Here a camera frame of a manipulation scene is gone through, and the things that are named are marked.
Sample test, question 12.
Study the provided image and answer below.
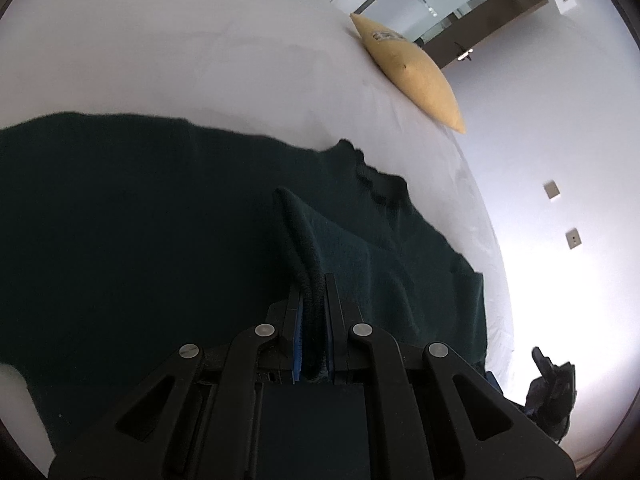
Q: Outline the white bed sheet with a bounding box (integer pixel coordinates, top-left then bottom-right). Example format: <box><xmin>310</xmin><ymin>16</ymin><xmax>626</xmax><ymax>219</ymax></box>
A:
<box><xmin>1</xmin><ymin>0</ymin><xmax>504</xmax><ymax>479</ymax></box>

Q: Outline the dark green knit sweater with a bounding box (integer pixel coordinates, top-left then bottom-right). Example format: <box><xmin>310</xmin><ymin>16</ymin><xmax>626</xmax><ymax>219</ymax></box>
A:
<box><xmin>1</xmin><ymin>114</ymin><xmax>487</xmax><ymax>450</ymax></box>

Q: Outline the lower beige wall socket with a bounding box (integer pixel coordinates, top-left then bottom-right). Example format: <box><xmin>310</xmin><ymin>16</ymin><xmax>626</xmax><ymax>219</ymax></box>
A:
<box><xmin>565</xmin><ymin>228</ymin><xmax>582</xmax><ymax>249</ymax></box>

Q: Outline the yellow pillow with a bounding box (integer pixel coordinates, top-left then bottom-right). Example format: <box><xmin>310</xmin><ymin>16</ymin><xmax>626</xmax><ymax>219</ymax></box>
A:
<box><xmin>349</xmin><ymin>13</ymin><xmax>466</xmax><ymax>134</ymax></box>

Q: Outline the dark brown door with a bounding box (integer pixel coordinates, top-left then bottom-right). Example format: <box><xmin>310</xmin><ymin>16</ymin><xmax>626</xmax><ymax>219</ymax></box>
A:
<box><xmin>422</xmin><ymin>0</ymin><xmax>548</xmax><ymax>68</ymax></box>

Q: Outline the beige wall socket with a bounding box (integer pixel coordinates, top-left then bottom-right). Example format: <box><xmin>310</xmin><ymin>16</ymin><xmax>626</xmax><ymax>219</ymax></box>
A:
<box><xmin>544</xmin><ymin>181</ymin><xmax>561</xmax><ymax>200</ymax></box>
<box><xmin>565</xmin><ymin>228</ymin><xmax>582</xmax><ymax>249</ymax></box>

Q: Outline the upper beige wall socket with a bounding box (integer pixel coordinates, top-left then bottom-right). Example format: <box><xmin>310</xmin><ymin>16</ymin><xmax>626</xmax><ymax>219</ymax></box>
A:
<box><xmin>544</xmin><ymin>181</ymin><xmax>561</xmax><ymax>200</ymax></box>

